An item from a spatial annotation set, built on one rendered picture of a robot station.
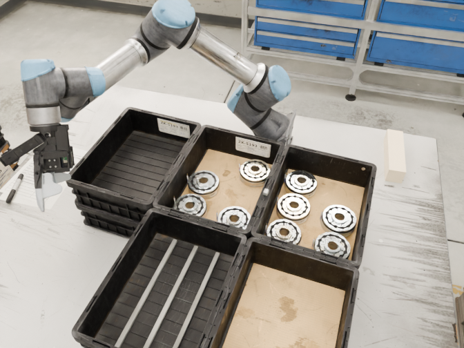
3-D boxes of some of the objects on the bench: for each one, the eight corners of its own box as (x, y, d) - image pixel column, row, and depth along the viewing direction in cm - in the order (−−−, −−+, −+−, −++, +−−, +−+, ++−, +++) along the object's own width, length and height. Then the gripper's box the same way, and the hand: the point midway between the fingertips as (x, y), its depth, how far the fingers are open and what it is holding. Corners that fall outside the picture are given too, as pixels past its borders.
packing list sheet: (43, 140, 175) (43, 139, 174) (93, 150, 170) (93, 149, 170) (-7, 197, 153) (-8, 197, 152) (49, 210, 148) (48, 210, 148)
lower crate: (137, 151, 170) (132, 128, 161) (206, 169, 163) (204, 146, 154) (81, 226, 144) (72, 203, 135) (159, 250, 137) (155, 228, 128)
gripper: (59, 129, 93) (69, 213, 98) (73, 119, 112) (81, 189, 117) (17, 131, 92) (30, 216, 97) (39, 120, 111) (49, 192, 116)
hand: (47, 203), depth 106 cm, fingers open, 14 cm apart
